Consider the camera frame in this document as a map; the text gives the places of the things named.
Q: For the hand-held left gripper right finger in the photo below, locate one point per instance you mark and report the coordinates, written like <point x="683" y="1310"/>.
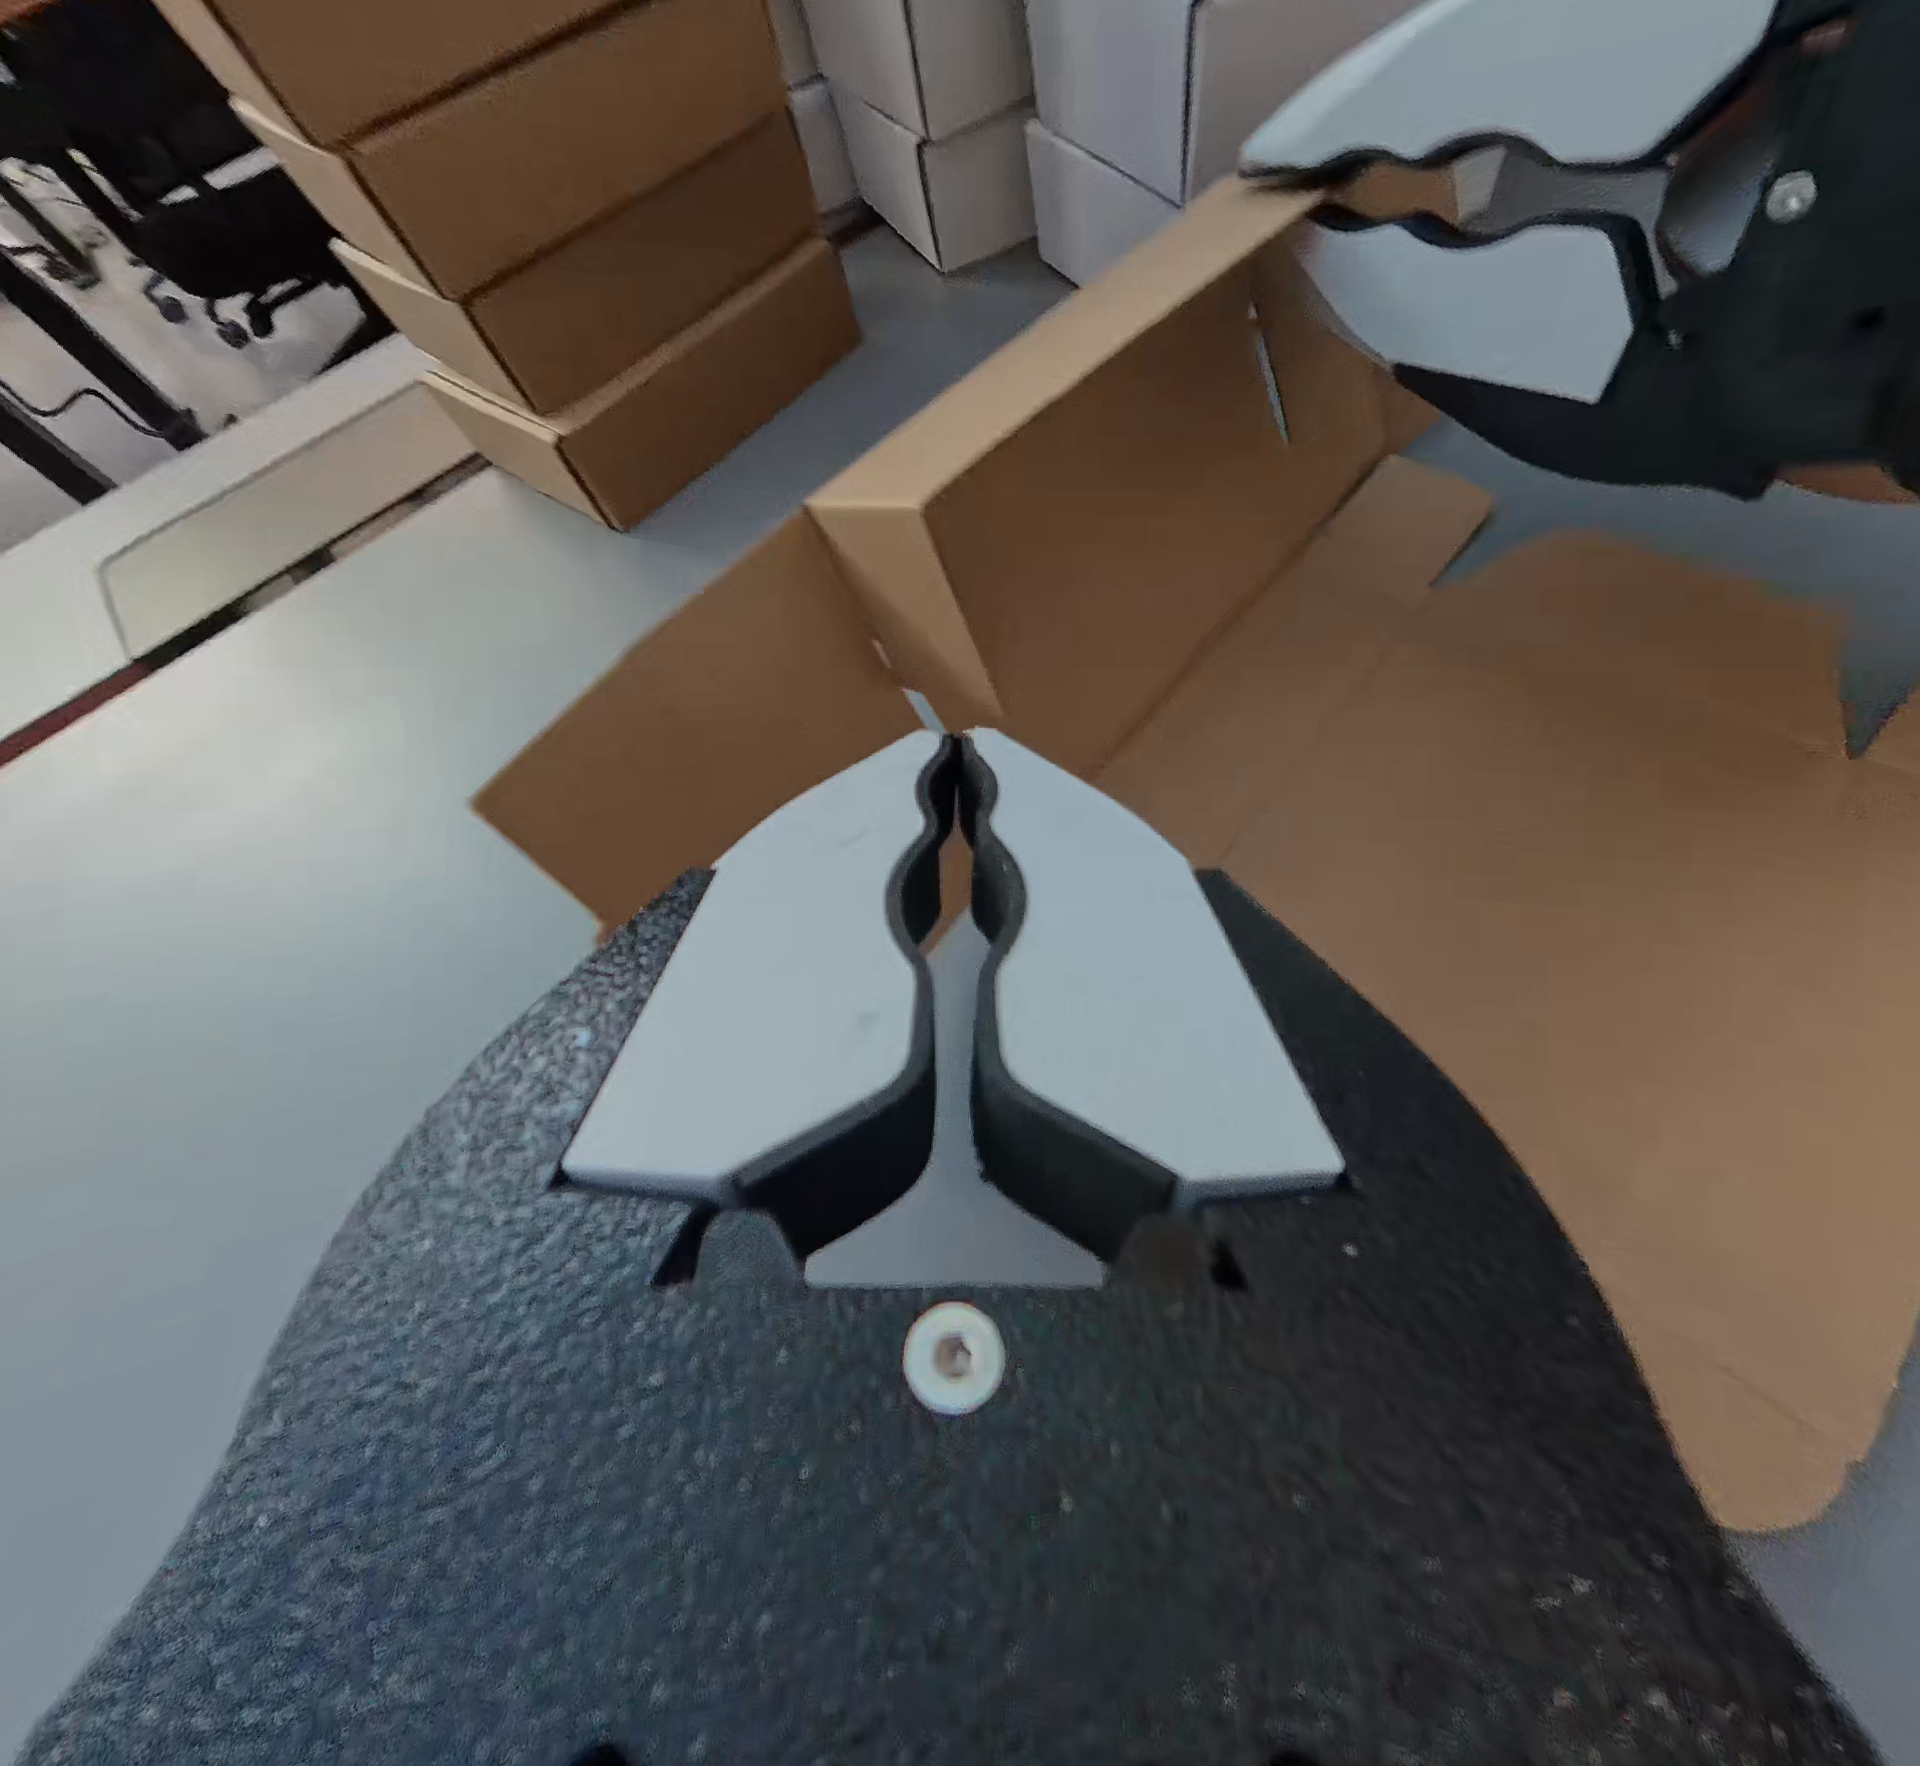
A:
<point x="1125" y="1015"/>

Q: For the stack of white cardboard boxes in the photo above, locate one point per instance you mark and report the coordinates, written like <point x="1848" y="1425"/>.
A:
<point x="1112" y="27"/>

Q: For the black office chair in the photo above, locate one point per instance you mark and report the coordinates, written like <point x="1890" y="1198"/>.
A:
<point x="225" y="207"/>

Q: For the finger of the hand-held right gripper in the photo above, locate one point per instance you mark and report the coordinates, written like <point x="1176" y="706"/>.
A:
<point x="1499" y="312"/>
<point x="1575" y="56"/>

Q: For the stack of brown cardboard boxes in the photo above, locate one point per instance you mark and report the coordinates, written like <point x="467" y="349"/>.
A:
<point x="570" y="147"/>

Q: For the brown cardboard mailer box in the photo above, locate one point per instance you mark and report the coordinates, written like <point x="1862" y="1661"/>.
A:
<point x="1499" y="821"/>

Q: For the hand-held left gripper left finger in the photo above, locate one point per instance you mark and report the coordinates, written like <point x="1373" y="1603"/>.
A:
<point x="779" y="1001"/>

